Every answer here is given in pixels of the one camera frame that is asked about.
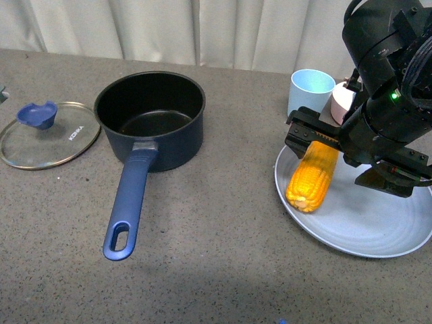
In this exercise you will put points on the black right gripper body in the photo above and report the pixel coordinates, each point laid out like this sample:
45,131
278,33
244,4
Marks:
377,126

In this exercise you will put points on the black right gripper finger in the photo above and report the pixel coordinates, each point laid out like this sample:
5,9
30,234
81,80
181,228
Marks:
305,127
398,179

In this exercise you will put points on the yellow corn cob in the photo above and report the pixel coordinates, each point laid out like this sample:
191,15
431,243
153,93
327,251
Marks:
311,180

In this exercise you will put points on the glass lid blue knob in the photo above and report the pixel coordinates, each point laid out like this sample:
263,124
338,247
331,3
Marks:
44,136

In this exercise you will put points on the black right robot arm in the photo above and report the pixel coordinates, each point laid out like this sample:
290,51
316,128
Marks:
390,45

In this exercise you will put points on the light blue cup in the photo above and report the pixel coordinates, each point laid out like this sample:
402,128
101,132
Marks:
309,88

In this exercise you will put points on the pink bowl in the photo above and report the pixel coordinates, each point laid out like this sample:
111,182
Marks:
341,101

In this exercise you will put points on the light blue plate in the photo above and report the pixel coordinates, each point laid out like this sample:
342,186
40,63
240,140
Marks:
358,220

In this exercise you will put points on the white curtain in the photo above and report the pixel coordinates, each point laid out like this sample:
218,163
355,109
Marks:
267,36

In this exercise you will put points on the dark blue saucepan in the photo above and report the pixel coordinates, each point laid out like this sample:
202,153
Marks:
153,122

